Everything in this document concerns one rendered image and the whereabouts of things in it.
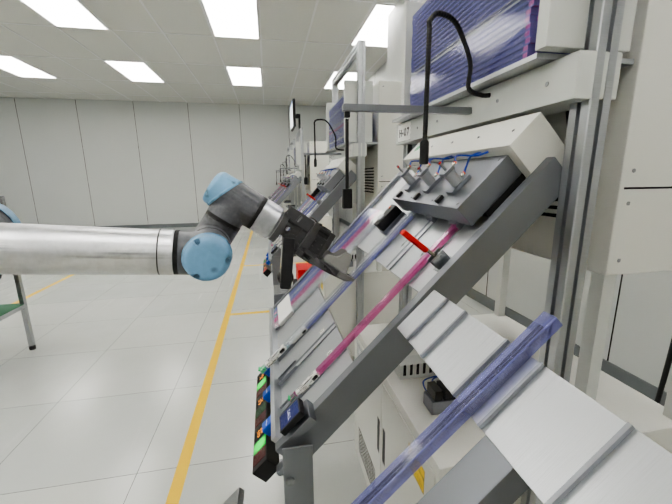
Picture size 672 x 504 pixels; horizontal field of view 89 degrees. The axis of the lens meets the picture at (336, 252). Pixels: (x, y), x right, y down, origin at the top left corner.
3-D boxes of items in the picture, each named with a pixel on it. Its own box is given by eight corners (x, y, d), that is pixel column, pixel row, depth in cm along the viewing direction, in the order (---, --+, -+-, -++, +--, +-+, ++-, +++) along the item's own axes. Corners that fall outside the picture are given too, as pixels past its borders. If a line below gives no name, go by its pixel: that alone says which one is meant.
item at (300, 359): (293, 448, 64) (281, 439, 63) (280, 314, 127) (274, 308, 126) (364, 374, 63) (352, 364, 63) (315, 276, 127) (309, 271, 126)
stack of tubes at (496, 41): (528, 56, 58) (547, -136, 53) (409, 112, 108) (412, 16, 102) (591, 60, 61) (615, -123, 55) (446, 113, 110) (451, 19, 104)
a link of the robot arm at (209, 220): (173, 262, 63) (205, 211, 63) (179, 250, 73) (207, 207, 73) (212, 282, 66) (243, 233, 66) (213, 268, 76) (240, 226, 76)
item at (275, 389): (299, 459, 65) (270, 440, 63) (283, 320, 128) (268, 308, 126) (304, 455, 65) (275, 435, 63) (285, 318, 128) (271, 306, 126)
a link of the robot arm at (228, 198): (201, 203, 73) (223, 169, 73) (247, 230, 76) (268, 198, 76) (195, 203, 66) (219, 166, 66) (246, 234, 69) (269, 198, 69)
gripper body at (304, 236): (339, 237, 73) (290, 206, 70) (317, 271, 74) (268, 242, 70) (332, 232, 80) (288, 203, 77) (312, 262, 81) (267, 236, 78)
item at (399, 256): (439, 311, 64) (422, 294, 62) (353, 245, 127) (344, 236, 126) (563, 180, 63) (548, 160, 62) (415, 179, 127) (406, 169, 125)
